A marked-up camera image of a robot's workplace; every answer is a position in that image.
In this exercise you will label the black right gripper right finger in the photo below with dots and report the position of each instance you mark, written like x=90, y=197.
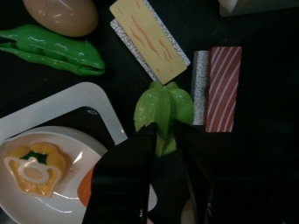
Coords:
x=197, y=175

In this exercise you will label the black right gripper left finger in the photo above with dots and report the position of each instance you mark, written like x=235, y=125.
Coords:
x=120, y=180

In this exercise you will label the green toy leafy vegetable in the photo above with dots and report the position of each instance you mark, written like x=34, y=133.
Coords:
x=163, y=108

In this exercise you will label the yellow toy bell pepper slice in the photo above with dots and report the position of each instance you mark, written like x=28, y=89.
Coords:
x=50, y=166

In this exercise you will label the red striped salmon sushi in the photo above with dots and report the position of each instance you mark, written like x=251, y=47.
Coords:
x=221, y=87

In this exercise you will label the green toy pea pod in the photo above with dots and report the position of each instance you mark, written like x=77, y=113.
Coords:
x=57, y=54

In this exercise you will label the yellow toy egg sushi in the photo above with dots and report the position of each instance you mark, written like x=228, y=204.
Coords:
x=155, y=38

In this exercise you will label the brown toy egg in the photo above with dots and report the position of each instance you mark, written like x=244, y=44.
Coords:
x=61, y=16

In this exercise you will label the red wooden box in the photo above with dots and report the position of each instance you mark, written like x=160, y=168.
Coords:
x=256, y=5

